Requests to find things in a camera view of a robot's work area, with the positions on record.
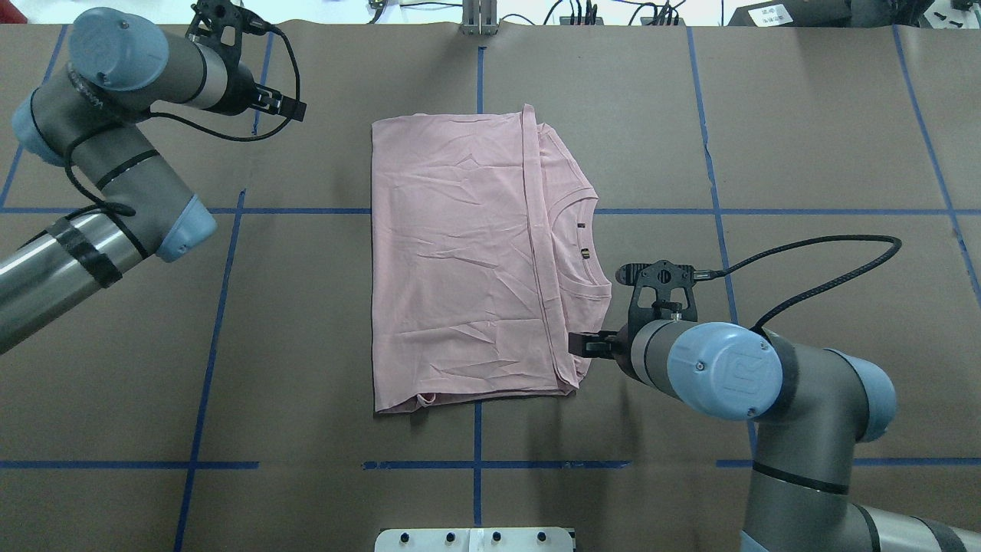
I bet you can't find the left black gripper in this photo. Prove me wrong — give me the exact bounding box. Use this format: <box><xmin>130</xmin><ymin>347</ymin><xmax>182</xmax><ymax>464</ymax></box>
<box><xmin>223</xmin><ymin>62</ymin><xmax>307</xmax><ymax>122</ymax></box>

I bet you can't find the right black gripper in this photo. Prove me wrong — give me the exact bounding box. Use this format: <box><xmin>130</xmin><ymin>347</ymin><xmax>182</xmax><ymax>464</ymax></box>
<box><xmin>569</xmin><ymin>322</ymin><xmax>652</xmax><ymax>380</ymax></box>

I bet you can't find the pink Snoopy t-shirt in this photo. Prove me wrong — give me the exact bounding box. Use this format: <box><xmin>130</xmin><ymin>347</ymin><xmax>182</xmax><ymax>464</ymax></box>
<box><xmin>371</xmin><ymin>104</ymin><xmax>611</xmax><ymax>415</ymax></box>

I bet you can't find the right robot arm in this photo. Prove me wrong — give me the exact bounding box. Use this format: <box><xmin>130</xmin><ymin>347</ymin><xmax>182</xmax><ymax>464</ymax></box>
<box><xmin>568</xmin><ymin>320</ymin><xmax>979</xmax><ymax>551</ymax></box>

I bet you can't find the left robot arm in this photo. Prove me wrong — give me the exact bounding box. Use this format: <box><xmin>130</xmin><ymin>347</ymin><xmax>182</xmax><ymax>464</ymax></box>
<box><xmin>1</xmin><ymin>1</ymin><xmax>307</xmax><ymax>352</ymax></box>

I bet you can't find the black power adapter box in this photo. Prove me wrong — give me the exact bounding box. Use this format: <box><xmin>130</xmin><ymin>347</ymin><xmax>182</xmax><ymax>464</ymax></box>
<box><xmin>726</xmin><ymin>1</ymin><xmax>851</xmax><ymax>28</ymax></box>

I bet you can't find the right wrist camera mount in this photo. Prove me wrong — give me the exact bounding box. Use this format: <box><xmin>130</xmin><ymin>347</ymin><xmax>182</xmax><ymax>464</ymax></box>
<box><xmin>615</xmin><ymin>261</ymin><xmax>724</xmax><ymax>326</ymax></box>

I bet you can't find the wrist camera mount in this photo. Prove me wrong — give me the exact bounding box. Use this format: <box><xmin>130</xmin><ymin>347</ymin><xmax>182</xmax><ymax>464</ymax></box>
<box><xmin>615</xmin><ymin>261</ymin><xmax>724</xmax><ymax>326</ymax></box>
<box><xmin>185</xmin><ymin>1</ymin><xmax>273</xmax><ymax>47</ymax></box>

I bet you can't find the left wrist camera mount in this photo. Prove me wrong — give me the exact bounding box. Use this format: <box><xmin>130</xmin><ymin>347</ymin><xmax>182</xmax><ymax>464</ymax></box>
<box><xmin>185</xmin><ymin>1</ymin><xmax>273</xmax><ymax>47</ymax></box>

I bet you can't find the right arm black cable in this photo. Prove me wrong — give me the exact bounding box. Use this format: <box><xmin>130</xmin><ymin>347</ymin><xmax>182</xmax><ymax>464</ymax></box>
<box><xmin>713</xmin><ymin>235</ymin><xmax>903</xmax><ymax>334</ymax></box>

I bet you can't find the aluminium frame post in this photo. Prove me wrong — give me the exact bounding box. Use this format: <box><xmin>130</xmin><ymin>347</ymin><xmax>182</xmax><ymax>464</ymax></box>
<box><xmin>459</xmin><ymin>0</ymin><xmax>500</xmax><ymax>36</ymax></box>

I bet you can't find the white camera pole with base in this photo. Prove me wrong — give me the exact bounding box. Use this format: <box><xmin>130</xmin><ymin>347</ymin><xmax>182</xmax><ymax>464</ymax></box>
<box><xmin>374</xmin><ymin>527</ymin><xmax>579</xmax><ymax>551</ymax></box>

